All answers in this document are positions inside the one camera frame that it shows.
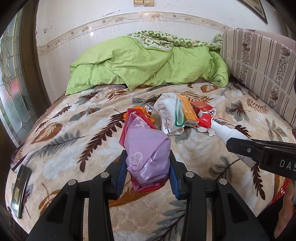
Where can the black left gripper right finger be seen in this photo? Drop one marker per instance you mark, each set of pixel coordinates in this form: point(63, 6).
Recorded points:
point(212, 205)

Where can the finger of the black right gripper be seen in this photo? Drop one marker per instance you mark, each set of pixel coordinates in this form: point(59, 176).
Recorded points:
point(254, 148)

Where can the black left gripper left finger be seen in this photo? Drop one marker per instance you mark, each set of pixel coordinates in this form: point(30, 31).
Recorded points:
point(63, 218)

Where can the white spray bottle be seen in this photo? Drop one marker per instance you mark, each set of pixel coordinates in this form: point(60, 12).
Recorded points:
point(225, 133)

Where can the red white torn carton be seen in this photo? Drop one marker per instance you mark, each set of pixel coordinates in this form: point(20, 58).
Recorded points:
point(205, 121)

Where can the red cigarette pack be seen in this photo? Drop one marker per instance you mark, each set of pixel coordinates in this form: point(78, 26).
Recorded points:
point(201, 107)

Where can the orange cardboard box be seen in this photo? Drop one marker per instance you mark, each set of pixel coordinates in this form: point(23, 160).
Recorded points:
point(191, 119)

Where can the white medicine box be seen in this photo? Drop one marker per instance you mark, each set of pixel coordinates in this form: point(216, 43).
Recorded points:
point(169, 128)

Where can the purple plastic bag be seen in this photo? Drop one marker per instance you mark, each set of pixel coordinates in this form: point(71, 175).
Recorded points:
point(148, 154)

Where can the white sock green trim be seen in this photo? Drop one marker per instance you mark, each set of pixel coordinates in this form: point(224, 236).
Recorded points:
point(169, 106)

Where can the orange snack wrapper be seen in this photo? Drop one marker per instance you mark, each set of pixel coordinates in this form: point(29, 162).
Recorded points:
point(143, 112)

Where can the person's hand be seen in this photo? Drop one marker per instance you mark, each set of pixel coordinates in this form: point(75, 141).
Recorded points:
point(287, 210)

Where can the red plastic mesh basket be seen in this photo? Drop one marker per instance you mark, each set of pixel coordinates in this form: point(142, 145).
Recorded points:
point(280, 186)

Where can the black smartphone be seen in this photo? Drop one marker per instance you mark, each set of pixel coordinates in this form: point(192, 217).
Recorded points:
point(19, 190)

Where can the striped floral cushion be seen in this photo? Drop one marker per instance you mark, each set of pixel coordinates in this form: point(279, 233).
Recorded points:
point(265, 63)

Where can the green quilt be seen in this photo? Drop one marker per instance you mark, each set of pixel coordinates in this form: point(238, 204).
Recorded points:
point(150, 58)

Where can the framed picture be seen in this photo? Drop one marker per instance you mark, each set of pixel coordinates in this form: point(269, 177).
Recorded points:
point(256, 7)

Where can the beige wall switch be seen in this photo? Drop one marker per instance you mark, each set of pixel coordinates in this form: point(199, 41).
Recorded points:
point(143, 2)

